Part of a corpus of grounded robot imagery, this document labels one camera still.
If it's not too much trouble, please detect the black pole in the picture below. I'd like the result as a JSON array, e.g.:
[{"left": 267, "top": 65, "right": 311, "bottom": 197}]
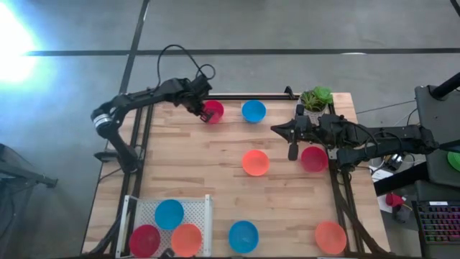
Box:
[{"left": 430, "top": 71, "right": 460, "bottom": 101}]

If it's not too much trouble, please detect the green tape roll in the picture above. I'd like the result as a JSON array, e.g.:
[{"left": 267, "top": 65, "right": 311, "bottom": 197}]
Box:
[{"left": 447, "top": 150, "right": 460, "bottom": 173}]

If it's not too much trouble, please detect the red plastic mini bowl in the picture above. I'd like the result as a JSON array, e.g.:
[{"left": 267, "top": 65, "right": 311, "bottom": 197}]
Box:
[
  {"left": 129, "top": 224, "right": 162, "bottom": 258},
  {"left": 201, "top": 99, "right": 225, "bottom": 124},
  {"left": 300, "top": 145, "right": 329, "bottom": 173}
]

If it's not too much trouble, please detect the blue plastic mini bowl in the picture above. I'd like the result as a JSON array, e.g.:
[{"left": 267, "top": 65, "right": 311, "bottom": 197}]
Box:
[
  {"left": 228, "top": 220, "right": 259, "bottom": 255},
  {"left": 154, "top": 199, "right": 185, "bottom": 231},
  {"left": 241, "top": 99, "right": 267, "bottom": 124}
]

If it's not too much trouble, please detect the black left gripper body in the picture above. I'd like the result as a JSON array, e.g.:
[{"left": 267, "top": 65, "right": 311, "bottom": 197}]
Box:
[{"left": 179, "top": 73, "right": 213, "bottom": 113}]

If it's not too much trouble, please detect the dark grey desk panel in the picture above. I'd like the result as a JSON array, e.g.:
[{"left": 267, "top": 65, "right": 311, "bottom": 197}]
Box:
[{"left": 415, "top": 84, "right": 460, "bottom": 188}]

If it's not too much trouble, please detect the small red object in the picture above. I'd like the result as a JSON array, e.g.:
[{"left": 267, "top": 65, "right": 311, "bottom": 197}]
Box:
[{"left": 385, "top": 193, "right": 405, "bottom": 209}]

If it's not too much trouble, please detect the orange plastic mini bowl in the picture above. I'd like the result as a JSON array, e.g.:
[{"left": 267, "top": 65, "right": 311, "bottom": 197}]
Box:
[
  {"left": 241, "top": 149, "right": 270, "bottom": 177},
  {"left": 170, "top": 223, "right": 203, "bottom": 258},
  {"left": 314, "top": 220, "right": 348, "bottom": 256}
]

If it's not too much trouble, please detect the white paper sheet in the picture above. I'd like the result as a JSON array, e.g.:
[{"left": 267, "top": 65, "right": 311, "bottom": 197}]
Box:
[
  {"left": 376, "top": 194, "right": 396, "bottom": 214},
  {"left": 369, "top": 167, "right": 395, "bottom": 183}
]

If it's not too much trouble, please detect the black aluminium table frame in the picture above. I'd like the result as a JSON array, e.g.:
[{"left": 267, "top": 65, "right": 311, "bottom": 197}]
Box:
[{"left": 107, "top": 86, "right": 389, "bottom": 258}]

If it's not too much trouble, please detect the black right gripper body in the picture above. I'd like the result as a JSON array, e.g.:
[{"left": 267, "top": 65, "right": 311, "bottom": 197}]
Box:
[{"left": 289, "top": 114, "right": 330, "bottom": 147}]

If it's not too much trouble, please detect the black metal stand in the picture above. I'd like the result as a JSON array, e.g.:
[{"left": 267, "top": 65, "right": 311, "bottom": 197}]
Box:
[{"left": 0, "top": 143, "right": 58, "bottom": 259}]

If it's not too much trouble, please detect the white perforated metal tray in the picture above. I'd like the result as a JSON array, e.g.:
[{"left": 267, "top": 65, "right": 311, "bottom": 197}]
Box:
[{"left": 114, "top": 194, "right": 213, "bottom": 258}]

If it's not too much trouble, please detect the succulent in white patterned pot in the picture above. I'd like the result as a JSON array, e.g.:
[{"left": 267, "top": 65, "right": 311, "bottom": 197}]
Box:
[{"left": 297, "top": 86, "right": 334, "bottom": 122}]

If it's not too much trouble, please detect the black diagonal beam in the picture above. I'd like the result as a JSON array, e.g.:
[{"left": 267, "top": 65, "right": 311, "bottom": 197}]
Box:
[{"left": 373, "top": 171, "right": 431, "bottom": 197}]

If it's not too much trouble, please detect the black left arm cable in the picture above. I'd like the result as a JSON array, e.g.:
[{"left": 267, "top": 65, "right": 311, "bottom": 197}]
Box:
[{"left": 156, "top": 44, "right": 216, "bottom": 91}]

